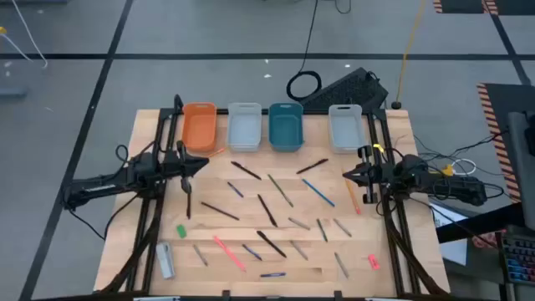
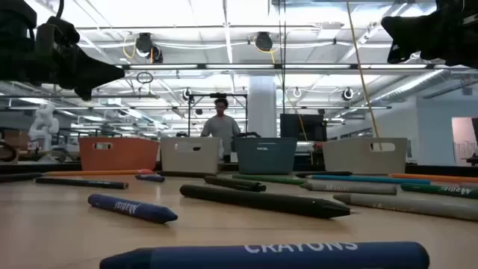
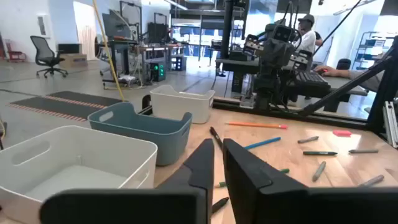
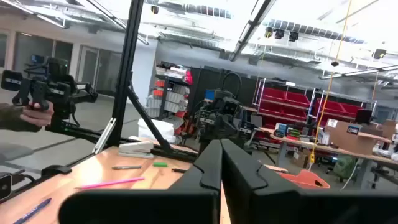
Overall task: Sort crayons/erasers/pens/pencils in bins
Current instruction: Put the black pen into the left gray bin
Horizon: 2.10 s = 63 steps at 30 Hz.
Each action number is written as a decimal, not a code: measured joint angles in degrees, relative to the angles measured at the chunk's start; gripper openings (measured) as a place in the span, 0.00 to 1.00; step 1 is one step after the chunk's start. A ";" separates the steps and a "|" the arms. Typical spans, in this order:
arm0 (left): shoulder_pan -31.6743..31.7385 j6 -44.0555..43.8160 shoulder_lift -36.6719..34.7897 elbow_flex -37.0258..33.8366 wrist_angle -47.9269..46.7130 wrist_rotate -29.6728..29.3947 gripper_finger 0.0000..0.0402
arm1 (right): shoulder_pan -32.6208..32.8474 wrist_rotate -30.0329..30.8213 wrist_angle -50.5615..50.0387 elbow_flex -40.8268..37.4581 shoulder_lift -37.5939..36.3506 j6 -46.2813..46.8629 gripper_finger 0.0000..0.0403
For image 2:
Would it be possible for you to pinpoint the teal plastic bin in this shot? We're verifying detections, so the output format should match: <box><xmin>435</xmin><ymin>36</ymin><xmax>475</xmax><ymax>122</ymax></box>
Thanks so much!
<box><xmin>234</xmin><ymin>136</ymin><xmax>299</xmax><ymax>176</ymax></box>

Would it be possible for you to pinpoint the black ceiling light rail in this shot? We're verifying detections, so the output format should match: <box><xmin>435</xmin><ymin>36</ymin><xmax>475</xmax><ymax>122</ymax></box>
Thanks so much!
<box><xmin>115</xmin><ymin>62</ymin><xmax>478</xmax><ymax>72</ymax></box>

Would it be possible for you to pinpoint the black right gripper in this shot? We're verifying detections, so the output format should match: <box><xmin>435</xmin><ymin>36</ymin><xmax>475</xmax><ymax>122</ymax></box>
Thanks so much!
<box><xmin>381</xmin><ymin>0</ymin><xmax>464</xmax><ymax>67</ymax></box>

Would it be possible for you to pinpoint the white column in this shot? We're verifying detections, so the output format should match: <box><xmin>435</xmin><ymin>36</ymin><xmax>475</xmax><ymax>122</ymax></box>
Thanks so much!
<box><xmin>247</xmin><ymin>76</ymin><xmax>278</xmax><ymax>138</ymax></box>

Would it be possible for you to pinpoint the black ceiling cable reel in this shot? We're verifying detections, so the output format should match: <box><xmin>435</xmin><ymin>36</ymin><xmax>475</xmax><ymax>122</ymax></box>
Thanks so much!
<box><xmin>255</xmin><ymin>31</ymin><xmax>273</xmax><ymax>52</ymax></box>
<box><xmin>134</xmin><ymin>32</ymin><xmax>164</xmax><ymax>64</ymax></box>

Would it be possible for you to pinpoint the yellow cable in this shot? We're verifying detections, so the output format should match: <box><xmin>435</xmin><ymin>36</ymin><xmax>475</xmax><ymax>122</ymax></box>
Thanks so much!
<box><xmin>345</xmin><ymin>0</ymin><xmax>382</xmax><ymax>151</ymax></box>

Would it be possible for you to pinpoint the person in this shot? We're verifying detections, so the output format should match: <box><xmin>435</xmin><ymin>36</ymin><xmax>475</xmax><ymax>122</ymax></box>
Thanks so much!
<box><xmin>200</xmin><ymin>97</ymin><xmax>243</xmax><ymax>164</ymax></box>

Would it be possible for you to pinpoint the orange pencil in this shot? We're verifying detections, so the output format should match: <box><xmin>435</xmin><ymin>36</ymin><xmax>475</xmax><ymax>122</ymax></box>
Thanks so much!
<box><xmin>388</xmin><ymin>173</ymin><xmax>478</xmax><ymax>185</ymax></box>
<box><xmin>43</xmin><ymin>168</ymin><xmax>155</xmax><ymax>177</ymax></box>

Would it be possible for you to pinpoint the orange plastic bin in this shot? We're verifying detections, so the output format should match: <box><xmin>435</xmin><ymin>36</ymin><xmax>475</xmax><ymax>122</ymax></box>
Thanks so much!
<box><xmin>78</xmin><ymin>136</ymin><xmax>161</xmax><ymax>172</ymax></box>

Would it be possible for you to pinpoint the blue crayon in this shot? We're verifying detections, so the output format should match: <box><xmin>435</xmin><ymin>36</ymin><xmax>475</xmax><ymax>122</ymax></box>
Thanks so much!
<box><xmin>134</xmin><ymin>173</ymin><xmax>166</xmax><ymax>184</ymax></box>
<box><xmin>87</xmin><ymin>193</ymin><xmax>179</xmax><ymax>225</ymax></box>
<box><xmin>99</xmin><ymin>241</ymin><xmax>431</xmax><ymax>269</ymax></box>

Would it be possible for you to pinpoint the black aluminium table frame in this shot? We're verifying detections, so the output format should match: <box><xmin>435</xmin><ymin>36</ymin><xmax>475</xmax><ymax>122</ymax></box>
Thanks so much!
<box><xmin>0</xmin><ymin>161</ymin><xmax>478</xmax><ymax>179</ymax></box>

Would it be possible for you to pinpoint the light grey plastic bin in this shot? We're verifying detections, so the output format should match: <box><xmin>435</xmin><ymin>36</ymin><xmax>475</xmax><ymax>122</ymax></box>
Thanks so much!
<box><xmin>321</xmin><ymin>137</ymin><xmax>409</xmax><ymax>176</ymax></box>
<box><xmin>160</xmin><ymin>136</ymin><xmax>221</xmax><ymax>175</ymax></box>

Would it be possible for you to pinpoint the large black pen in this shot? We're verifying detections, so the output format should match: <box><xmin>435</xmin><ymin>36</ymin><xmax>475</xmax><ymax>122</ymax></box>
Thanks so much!
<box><xmin>179</xmin><ymin>184</ymin><xmax>352</xmax><ymax>220</ymax></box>

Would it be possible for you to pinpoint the blue pencil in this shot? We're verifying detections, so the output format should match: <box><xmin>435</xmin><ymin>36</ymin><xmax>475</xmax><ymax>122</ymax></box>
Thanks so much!
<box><xmin>308</xmin><ymin>174</ymin><xmax>432</xmax><ymax>185</ymax></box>

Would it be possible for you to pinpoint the grey crayon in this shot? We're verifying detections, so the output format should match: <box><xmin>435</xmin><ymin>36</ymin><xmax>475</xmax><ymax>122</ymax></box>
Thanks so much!
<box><xmin>299</xmin><ymin>181</ymin><xmax>398</xmax><ymax>196</ymax></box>
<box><xmin>333</xmin><ymin>193</ymin><xmax>478</xmax><ymax>222</ymax></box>

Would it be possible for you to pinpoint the black pencil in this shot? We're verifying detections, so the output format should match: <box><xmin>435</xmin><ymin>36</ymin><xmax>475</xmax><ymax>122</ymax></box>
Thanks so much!
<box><xmin>35</xmin><ymin>176</ymin><xmax>130</xmax><ymax>191</ymax></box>

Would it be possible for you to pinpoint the green crayon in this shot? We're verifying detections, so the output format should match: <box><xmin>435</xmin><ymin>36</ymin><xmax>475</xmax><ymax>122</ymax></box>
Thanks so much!
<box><xmin>400</xmin><ymin>182</ymin><xmax>478</xmax><ymax>200</ymax></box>

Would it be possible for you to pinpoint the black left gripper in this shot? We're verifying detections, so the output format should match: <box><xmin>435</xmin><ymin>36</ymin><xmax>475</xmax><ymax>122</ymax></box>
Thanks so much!
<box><xmin>35</xmin><ymin>16</ymin><xmax>125</xmax><ymax>101</ymax></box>

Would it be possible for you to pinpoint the cardboard box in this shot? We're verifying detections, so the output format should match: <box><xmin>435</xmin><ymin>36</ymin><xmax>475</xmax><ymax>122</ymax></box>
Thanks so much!
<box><xmin>1</xmin><ymin>129</ymin><xmax>31</xmax><ymax>150</ymax></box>

